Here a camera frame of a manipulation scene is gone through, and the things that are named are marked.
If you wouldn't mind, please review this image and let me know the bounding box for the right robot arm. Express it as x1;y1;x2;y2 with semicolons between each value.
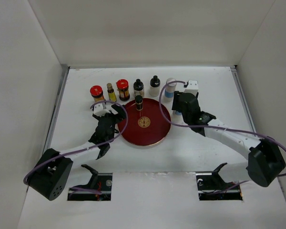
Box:
172;91;286;187

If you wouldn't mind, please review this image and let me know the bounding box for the short red-lid sauce jar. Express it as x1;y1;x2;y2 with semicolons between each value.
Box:
90;85;105;103

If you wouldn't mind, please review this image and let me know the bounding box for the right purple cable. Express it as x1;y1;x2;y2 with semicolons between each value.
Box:
158;80;286;177

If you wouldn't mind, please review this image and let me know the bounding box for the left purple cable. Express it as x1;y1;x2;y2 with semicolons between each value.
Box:
23;100;129;185

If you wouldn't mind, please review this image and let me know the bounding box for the round red lacquer tray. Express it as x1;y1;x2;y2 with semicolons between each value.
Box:
117;98;171;146

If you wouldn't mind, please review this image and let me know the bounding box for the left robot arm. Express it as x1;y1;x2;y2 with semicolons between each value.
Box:
23;101;128;201

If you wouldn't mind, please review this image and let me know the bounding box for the silver-lid blue-label grain jar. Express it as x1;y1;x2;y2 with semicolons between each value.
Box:
164;78;176;103

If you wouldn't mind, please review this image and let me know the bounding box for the black-cap brown spice bottle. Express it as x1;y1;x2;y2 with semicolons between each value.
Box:
133;79;144;97

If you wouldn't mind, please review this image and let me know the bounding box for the small yellow-label bottle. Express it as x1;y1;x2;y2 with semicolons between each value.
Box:
106;83;117;102

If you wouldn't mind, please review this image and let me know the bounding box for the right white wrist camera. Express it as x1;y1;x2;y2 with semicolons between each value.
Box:
184;80;199;96

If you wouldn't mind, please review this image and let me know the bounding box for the small dark amber bottle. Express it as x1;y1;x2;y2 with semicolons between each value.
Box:
135;95;143;111

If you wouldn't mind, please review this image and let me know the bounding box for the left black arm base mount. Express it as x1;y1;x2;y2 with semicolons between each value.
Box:
67;164;113;202

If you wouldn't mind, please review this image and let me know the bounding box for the black-cap white powder bottle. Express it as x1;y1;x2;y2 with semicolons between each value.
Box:
149;75;161;97

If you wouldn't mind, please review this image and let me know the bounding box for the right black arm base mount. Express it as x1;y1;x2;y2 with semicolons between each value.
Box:
195;163;244;201

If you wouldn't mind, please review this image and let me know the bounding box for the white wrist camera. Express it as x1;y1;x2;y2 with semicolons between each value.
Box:
184;80;199;96
90;103;109;117

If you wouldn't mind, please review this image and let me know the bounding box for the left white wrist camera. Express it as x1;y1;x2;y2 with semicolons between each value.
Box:
90;103;109;117

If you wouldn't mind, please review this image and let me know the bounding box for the purple cable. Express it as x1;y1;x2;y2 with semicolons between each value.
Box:
23;100;129;185
158;80;286;177

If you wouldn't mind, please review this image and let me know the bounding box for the tall red-lid sauce jar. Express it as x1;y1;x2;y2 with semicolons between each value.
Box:
116;79;130;101

